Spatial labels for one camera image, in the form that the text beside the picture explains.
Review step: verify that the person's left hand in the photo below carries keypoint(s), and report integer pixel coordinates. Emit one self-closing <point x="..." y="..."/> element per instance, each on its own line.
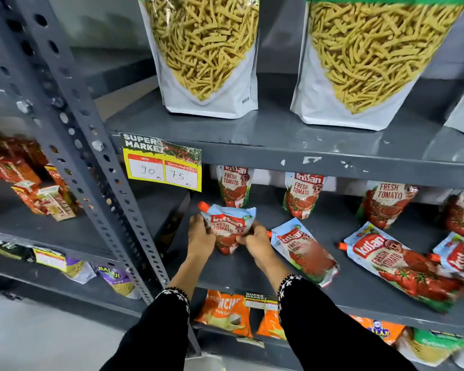
<point x="199" y="241"/>

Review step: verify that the person's right forearm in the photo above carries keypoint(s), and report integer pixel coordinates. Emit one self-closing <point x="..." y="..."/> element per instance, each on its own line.
<point x="317" y="324"/>

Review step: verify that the white purple snack packet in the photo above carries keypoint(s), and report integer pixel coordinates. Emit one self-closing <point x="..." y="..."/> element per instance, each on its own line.
<point x="79" y="269"/>

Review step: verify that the person's right thumb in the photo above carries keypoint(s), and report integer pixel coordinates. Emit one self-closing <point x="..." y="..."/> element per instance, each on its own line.
<point x="243" y="239"/>

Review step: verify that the person's right hand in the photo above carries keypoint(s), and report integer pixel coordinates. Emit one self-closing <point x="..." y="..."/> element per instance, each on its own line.
<point x="259" y="247"/>

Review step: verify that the red ketchup spout pouch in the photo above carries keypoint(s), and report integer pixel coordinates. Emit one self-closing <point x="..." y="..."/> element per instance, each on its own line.
<point x="228" y="224"/>

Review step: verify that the small yellow price label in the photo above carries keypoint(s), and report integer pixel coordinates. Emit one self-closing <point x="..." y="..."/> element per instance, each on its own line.
<point x="49" y="258"/>

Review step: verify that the cluster of red juice cartons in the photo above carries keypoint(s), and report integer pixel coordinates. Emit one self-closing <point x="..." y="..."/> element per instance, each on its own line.
<point x="27" y="177"/>

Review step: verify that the green white snack packet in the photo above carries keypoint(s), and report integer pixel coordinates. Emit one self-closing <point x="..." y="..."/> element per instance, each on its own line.
<point x="429" y="343"/>

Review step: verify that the person's left forearm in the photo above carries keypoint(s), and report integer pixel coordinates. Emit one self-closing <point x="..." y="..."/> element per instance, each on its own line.
<point x="162" y="320"/>

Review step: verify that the small green yellow price tag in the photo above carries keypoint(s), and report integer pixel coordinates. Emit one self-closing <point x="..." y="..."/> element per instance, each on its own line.
<point x="261" y="301"/>

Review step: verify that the grey slotted metal shelf rack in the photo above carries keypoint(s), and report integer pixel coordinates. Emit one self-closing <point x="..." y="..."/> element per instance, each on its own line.
<point x="332" y="150"/>

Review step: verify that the person's left thumb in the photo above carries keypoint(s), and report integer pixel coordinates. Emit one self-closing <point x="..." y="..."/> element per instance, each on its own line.
<point x="212" y="236"/>

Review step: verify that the orange blue snack packet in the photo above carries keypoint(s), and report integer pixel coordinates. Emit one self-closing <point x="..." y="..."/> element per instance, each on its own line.
<point x="382" y="328"/>

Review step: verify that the row of tomato sauce packs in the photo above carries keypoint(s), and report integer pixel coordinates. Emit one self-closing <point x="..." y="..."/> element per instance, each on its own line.
<point x="394" y="262"/>

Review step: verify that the yellow stick snack bag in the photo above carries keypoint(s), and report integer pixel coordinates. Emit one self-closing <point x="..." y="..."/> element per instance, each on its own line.
<point x="371" y="50"/>
<point x="205" y="46"/>

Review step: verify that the small pale shelf tag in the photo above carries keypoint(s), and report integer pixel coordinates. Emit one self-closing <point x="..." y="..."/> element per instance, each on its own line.
<point x="250" y="342"/>

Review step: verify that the dark snack packet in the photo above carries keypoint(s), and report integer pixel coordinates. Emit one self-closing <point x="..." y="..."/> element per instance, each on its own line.
<point x="7" y="249"/>

